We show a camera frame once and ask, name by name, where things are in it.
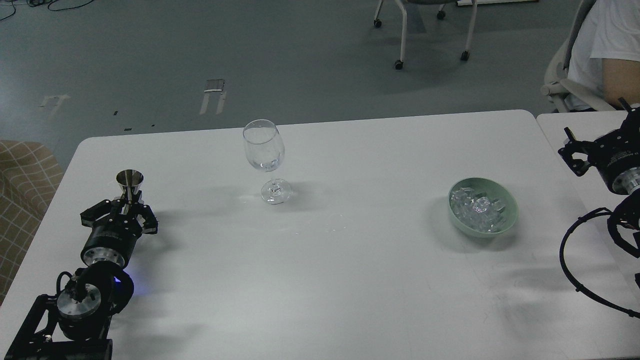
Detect green bowl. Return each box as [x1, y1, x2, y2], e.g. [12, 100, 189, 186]
[445, 177, 519, 239]

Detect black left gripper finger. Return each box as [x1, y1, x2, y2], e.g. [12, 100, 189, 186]
[80, 198, 124, 228]
[129, 193, 159, 236]

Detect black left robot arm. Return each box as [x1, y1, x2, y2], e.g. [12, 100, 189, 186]
[4, 192, 158, 360]

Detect clear wine glass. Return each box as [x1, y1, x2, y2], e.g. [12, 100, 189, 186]
[242, 119, 292, 205]

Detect beige checkered sofa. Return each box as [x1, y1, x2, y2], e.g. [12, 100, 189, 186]
[0, 139, 64, 301]

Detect person in white shirt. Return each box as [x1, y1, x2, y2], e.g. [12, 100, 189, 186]
[567, 0, 640, 109]

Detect black floor cables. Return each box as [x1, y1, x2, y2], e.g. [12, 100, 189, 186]
[0, 0, 94, 21]

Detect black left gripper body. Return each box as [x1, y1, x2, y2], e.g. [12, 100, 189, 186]
[80, 218, 142, 269]

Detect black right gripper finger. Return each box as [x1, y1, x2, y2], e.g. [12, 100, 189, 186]
[618, 97, 640, 137]
[558, 127, 595, 177]

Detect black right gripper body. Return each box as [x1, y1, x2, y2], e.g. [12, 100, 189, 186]
[589, 131, 640, 196]

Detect clear ice cubes pile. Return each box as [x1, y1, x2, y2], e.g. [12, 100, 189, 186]
[449, 187, 506, 233]

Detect white rolling chair legs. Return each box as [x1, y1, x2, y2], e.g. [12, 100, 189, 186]
[394, 0, 478, 71]

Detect white office chair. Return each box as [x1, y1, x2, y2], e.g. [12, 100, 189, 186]
[541, 0, 616, 113]

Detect steel cocktail jigger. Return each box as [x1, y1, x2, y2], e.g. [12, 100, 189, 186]
[115, 169, 144, 204]

